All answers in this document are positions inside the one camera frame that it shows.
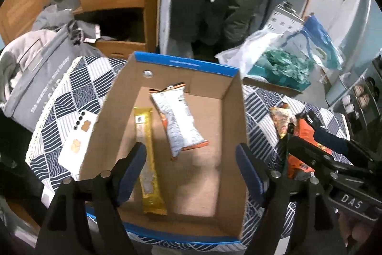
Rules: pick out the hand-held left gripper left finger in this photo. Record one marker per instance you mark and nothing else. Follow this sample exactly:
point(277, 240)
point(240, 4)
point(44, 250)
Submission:
point(131, 171)

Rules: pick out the light grey hoodie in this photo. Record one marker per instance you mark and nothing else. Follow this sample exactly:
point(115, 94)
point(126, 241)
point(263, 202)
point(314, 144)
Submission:
point(15, 63)

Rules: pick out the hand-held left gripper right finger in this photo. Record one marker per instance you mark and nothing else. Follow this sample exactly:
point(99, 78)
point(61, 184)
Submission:
point(249, 171)

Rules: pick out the blue white patterned tablecloth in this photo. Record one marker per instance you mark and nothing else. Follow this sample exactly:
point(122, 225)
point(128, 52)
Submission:
point(68, 87)

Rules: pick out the person's right hand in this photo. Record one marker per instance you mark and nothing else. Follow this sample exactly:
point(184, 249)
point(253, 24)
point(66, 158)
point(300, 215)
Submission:
point(353, 229)

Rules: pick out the white printed box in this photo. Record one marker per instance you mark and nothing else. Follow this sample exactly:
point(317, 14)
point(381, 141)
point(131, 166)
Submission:
point(286, 20)

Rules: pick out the dark cloth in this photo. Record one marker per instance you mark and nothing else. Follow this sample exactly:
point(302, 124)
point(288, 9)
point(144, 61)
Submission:
point(15, 150)

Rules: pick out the cardboard box with blue rim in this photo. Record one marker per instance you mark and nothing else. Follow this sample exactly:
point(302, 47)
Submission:
point(203, 159)

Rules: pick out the white plastic bag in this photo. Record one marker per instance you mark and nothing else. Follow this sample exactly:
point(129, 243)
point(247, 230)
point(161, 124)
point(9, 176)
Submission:
point(247, 49)

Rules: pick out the grey clothing pile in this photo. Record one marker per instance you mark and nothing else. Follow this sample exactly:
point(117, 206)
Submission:
point(68, 28)

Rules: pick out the metal shoe rack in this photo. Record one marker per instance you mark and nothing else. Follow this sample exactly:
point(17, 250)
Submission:
point(358, 99)

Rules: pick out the blue plastic bag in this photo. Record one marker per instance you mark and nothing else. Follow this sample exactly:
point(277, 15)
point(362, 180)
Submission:
point(322, 40)

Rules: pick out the white hanging garment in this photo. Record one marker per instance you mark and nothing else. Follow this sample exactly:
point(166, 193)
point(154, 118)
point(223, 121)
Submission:
point(174, 34)

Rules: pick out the yellow snack bar packet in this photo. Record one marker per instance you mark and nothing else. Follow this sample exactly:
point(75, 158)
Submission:
point(145, 129)

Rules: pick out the small yellow orange snack packet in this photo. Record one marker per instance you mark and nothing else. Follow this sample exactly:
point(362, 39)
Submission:
point(280, 120)

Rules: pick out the white silver snack packet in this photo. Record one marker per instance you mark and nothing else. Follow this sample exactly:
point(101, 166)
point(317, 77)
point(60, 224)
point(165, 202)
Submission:
point(176, 120)

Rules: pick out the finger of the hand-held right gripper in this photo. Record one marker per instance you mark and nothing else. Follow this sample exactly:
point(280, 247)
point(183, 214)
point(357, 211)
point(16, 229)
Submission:
point(310, 150)
point(328, 137)

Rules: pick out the grey tote bag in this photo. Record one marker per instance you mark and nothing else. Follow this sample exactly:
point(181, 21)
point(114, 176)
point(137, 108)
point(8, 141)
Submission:
point(38, 78)

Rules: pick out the teal cloth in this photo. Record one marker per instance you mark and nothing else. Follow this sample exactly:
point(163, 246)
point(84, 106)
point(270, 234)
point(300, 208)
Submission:
point(280, 66)

